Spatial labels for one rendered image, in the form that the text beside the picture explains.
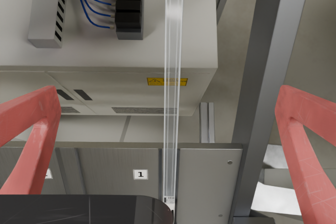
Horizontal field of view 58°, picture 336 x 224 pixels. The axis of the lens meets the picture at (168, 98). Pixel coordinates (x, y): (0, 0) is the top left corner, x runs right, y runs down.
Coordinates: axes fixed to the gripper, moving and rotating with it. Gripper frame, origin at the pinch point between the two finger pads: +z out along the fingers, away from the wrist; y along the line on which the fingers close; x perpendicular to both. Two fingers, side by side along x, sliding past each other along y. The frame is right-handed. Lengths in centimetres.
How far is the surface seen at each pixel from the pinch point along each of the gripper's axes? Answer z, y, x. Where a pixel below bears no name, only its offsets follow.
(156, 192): 13.2, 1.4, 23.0
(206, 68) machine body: 42.4, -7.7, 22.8
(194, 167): 13.4, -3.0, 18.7
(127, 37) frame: 45.5, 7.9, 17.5
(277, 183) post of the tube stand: 55, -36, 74
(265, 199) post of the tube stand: 60, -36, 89
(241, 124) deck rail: 15.9, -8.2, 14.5
